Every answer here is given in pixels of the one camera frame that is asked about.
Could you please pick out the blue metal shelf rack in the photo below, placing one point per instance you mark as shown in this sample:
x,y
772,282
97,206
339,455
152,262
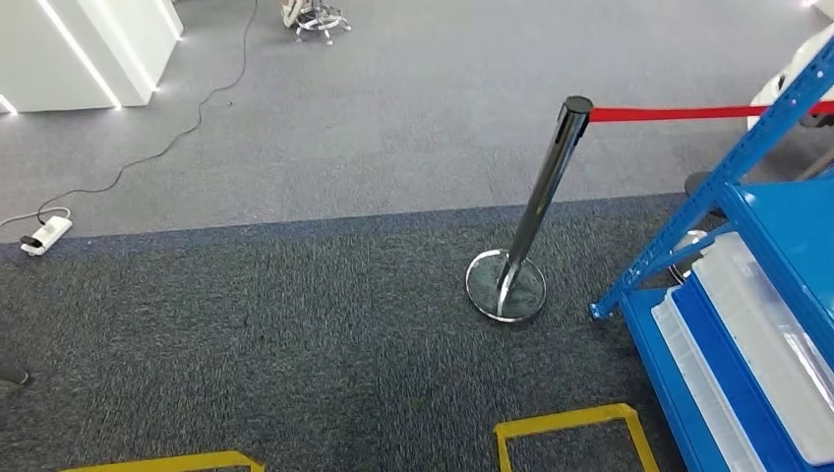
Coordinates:
x,y
795,221

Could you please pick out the yellow floor tape square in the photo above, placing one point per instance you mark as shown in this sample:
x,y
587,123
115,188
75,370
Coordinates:
x,y
560,420

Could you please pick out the chrome stool base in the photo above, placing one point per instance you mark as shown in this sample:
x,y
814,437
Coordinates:
x,y
319,19

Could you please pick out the chrome stanchion base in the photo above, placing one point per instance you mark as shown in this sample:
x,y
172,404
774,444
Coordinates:
x,y
684,251

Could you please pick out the red barrier belt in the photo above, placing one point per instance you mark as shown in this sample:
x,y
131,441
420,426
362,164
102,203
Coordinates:
x,y
684,114

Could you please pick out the white power strip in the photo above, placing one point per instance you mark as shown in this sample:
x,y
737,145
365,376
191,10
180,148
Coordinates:
x,y
47,234

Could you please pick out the white car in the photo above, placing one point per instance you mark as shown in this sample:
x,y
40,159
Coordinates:
x,y
782,78

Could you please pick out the chrome stanchion post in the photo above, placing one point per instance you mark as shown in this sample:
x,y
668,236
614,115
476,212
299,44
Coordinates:
x,y
547,189

